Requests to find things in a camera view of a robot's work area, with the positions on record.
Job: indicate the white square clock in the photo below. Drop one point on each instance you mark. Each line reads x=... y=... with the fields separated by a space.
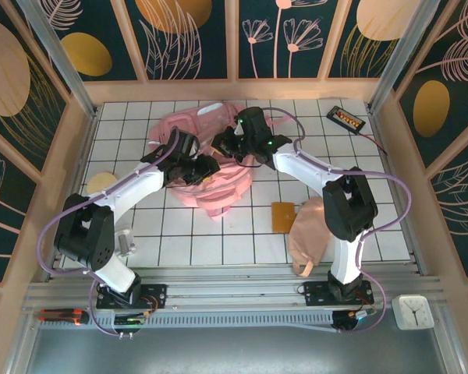
x=410 y=312

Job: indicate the black charger box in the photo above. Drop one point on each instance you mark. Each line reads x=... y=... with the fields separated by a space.
x=346 y=119

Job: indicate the orange and black utility knife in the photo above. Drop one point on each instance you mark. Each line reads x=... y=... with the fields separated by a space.
x=62 y=316

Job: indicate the grey metal sheet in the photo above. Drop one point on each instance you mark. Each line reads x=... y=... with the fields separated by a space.
x=234 y=350

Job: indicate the small white metal stand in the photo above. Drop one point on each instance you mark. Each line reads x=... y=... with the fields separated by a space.
x=124 y=245

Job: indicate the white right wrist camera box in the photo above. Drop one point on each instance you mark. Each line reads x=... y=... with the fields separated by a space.
x=240 y=130

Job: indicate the aluminium frame post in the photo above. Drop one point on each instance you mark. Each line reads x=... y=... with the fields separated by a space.
x=60 y=58
x=401 y=58

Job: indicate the small orange leather wallet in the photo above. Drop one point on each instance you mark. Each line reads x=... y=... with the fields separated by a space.
x=283 y=217

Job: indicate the small black controller board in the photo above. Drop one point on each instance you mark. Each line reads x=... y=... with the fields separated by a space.
x=347 y=320
x=128 y=321

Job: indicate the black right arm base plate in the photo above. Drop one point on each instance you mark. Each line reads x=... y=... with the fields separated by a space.
x=316 y=294

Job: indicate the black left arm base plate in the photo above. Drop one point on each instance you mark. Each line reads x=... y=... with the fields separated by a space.
x=156 y=296

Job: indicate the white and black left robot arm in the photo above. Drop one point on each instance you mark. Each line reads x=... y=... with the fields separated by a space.
x=132 y=185

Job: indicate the pink backpack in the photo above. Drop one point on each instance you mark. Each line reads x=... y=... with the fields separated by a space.
x=218 y=187

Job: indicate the aluminium mounting rail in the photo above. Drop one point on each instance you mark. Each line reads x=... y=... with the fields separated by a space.
x=234 y=290

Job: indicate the beige fabric pencil case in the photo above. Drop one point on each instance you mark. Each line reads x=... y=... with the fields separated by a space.
x=308 y=237

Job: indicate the round wooden disc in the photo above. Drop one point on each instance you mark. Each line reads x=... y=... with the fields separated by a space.
x=99 y=182

